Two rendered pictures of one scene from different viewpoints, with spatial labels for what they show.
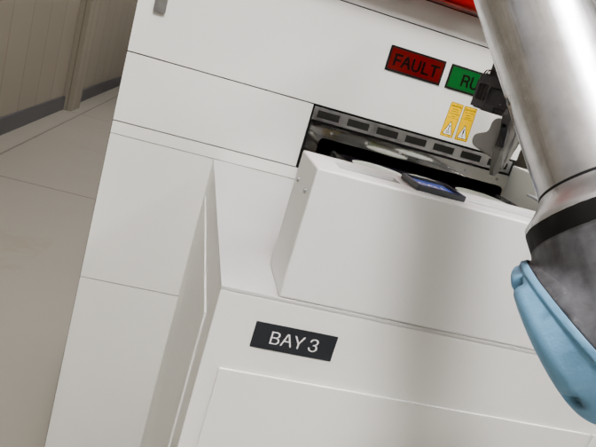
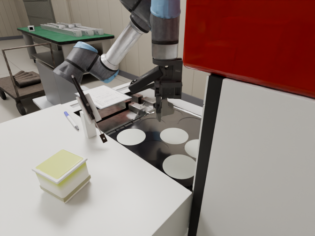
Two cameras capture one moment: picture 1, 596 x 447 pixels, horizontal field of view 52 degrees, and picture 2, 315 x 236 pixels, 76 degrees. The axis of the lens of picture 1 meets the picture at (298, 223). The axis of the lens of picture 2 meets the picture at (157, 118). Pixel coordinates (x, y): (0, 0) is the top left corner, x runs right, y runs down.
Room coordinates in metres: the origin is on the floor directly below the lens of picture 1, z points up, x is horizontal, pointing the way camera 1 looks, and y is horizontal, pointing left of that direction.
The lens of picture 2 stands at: (1.52, -0.62, 1.31)
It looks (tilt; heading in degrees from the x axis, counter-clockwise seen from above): 30 degrees down; 146
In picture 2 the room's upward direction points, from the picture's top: straight up
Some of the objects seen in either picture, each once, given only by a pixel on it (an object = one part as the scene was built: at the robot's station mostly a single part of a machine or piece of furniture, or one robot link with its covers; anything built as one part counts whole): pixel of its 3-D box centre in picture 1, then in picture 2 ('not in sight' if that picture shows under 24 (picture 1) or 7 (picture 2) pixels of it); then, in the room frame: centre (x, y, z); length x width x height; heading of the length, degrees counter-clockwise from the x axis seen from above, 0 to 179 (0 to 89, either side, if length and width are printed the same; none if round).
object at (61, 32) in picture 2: not in sight; (63, 48); (-3.22, 0.20, 0.47); 2.58 x 1.01 x 0.93; 10
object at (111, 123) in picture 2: not in sight; (123, 119); (0.81, -0.32, 0.87); 0.36 x 0.08 x 0.03; 103
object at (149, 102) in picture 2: not in sight; (149, 102); (0.78, -0.17, 0.89); 0.08 x 0.03 x 0.03; 13
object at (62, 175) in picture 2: not in sight; (63, 174); (1.16, -0.61, 1.00); 0.07 x 0.07 x 0.07; 28
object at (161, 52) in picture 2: not in sight; (164, 50); (1.04, -0.27, 1.19); 0.08 x 0.08 x 0.05
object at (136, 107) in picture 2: not in sight; (137, 107); (0.79, -0.24, 0.89); 0.08 x 0.03 x 0.03; 13
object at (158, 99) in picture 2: not in sight; (158, 99); (1.05, -0.30, 1.05); 0.05 x 0.02 x 0.09; 146
